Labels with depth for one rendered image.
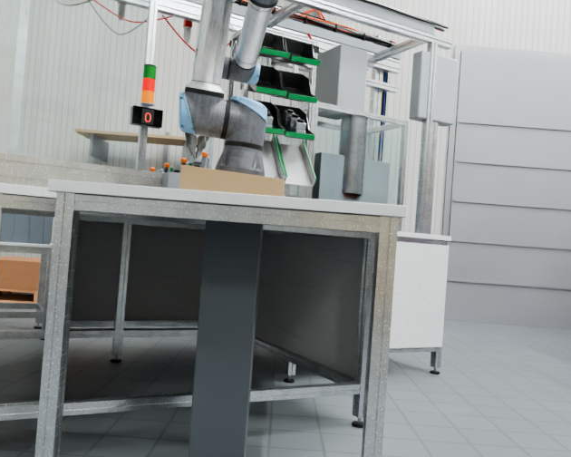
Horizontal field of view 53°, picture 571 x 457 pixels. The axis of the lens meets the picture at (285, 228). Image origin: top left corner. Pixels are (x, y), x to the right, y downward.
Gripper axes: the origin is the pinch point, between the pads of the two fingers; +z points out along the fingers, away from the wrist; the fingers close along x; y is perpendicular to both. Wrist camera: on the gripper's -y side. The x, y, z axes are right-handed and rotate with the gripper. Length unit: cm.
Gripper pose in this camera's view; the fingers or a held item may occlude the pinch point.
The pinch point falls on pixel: (195, 155)
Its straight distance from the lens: 210.8
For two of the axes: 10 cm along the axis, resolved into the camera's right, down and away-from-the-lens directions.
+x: 8.8, 0.8, 4.8
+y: 4.8, 0.1, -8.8
